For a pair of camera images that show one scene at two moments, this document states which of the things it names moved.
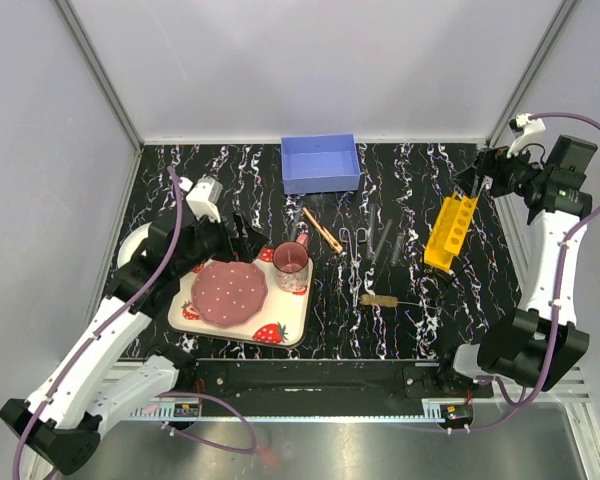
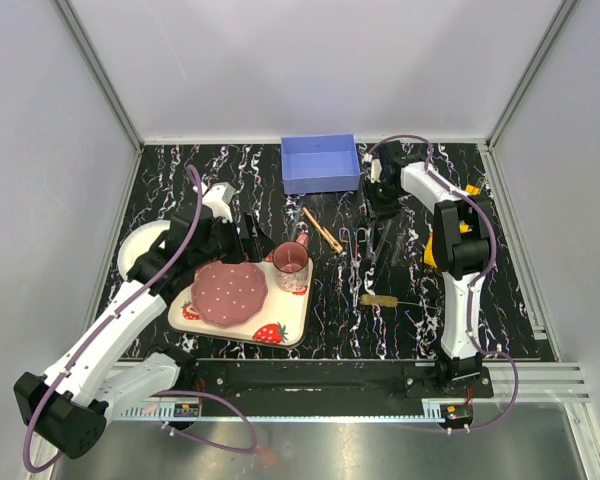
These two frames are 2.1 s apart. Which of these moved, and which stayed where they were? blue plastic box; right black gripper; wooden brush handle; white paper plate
Moved: right black gripper
Stayed: blue plastic box; wooden brush handle; white paper plate
